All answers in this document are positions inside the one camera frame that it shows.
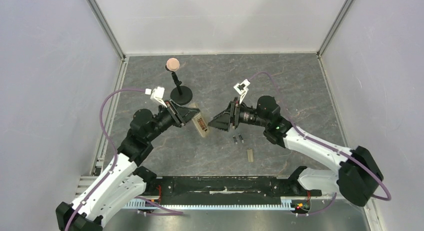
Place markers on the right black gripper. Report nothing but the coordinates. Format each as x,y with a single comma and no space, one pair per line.
234,114

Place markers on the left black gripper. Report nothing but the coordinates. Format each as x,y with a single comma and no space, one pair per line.
180,114

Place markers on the beige remote control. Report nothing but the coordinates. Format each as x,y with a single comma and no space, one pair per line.
201,124

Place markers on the AAA battery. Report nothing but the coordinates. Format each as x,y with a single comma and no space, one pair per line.
241,138
235,139

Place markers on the beige battery cover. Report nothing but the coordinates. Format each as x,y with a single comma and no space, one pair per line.
250,155

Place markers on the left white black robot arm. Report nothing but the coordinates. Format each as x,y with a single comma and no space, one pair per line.
125,178

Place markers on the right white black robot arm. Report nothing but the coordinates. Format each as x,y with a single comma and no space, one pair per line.
353,173

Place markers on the black stand with pink ball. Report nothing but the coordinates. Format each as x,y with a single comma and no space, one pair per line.
182,95

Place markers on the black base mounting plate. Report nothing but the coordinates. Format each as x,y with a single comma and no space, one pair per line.
227,190

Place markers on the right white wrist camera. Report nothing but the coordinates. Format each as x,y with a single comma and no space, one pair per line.
242,89

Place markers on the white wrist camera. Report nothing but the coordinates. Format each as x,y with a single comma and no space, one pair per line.
156,95
242,89

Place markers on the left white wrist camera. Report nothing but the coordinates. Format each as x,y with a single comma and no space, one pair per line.
156,95

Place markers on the white slotted cable duct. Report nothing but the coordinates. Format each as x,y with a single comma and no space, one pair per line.
282,205

